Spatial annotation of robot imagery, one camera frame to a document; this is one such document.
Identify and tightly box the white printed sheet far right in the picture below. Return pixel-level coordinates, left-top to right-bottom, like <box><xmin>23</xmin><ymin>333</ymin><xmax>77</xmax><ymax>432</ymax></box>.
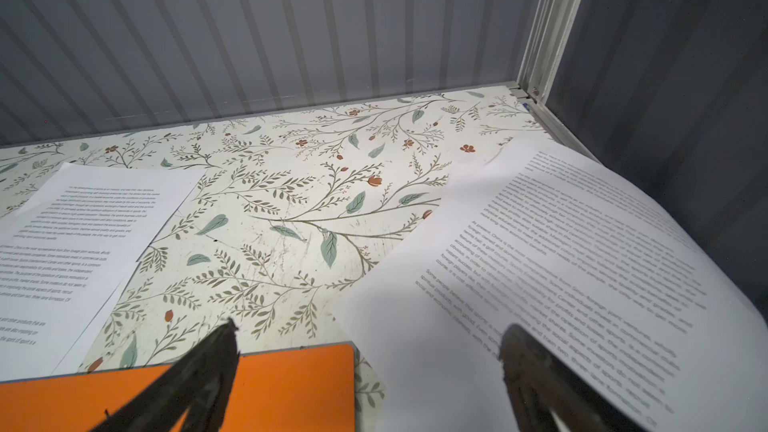
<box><xmin>334</xmin><ymin>135</ymin><xmax>767</xmax><ymax>431</ymax></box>

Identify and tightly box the aluminium frame post right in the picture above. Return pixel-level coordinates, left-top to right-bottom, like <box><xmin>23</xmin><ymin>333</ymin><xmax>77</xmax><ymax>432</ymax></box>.
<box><xmin>517</xmin><ymin>0</ymin><xmax>582</xmax><ymax>103</ymax></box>

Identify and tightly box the floral table mat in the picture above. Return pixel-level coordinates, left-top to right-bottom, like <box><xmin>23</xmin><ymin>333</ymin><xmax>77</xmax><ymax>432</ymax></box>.
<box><xmin>0</xmin><ymin>85</ymin><xmax>550</xmax><ymax>432</ymax></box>

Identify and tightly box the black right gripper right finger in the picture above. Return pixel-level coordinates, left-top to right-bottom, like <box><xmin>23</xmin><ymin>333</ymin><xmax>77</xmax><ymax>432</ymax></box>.
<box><xmin>499</xmin><ymin>324</ymin><xmax>643</xmax><ymax>431</ymax></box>

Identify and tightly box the white printed sheets centre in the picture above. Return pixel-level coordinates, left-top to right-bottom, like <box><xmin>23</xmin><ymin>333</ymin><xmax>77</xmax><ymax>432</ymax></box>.
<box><xmin>1</xmin><ymin>163</ymin><xmax>203</xmax><ymax>381</ymax></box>

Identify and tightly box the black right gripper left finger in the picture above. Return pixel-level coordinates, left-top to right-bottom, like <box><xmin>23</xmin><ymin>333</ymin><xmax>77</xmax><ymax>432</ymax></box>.
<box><xmin>94</xmin><ymin>319</ymin><xmax>240</xmax><ymax>431</ymax></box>

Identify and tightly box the orange folder black inside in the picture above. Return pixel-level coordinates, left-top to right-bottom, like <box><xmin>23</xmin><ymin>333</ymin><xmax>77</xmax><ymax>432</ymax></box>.
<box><xmin>1</xmin><ymin>344</ymin><xmax>356</xmax><ymax>431</ymax></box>

